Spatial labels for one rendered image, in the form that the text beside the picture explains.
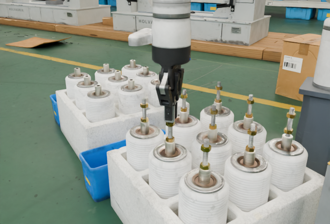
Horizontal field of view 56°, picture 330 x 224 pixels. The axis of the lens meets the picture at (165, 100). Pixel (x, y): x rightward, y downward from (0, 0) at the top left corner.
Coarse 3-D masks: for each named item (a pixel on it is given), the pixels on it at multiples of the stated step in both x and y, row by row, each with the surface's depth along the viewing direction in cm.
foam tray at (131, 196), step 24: (120, 168) 76; (120, 192) 79; (144, 192) 67; (288, 192) 67; (312, 192) 68; (120, 216) 84; (144, 216) 68; (168, 216) 61; (240, 216) 61; (264, 216) 61; (288, 216) 66; (312, 216) 72
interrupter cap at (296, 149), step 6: (276, 138) 74; (270, 144) 71; (276, 144) 72; (294, 144) 72; (300, 144) 71; (276, 150) 69; (282, 150) 69; (288, 150) 70; (294, 150) 69; (300, 150) 69
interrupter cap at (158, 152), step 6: (162, 144) 71; (156, 150) 69; (162, 150) 69; (180, 150) 69; (186, 150) 69; (156, 156) 67; (162, 156) 67; (168, 156) 67; (174, 156) 67; (180, 156) 67
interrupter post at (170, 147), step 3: (165, 141) 67; (174, 141) 67; (165, 144) 68; (168, 144) 67; (171, 144) 67; (174, 144) 67; (165, 147) 68; (168, 147) 67; (171, 147) 67; (174, 147) 68; (165, 150) 68; (168, 150) 67; (171, 150) 67; (174, 150) 68; (165, 153) 68; (168, 153) 68; (171, 153) 68; (174, 153) 68
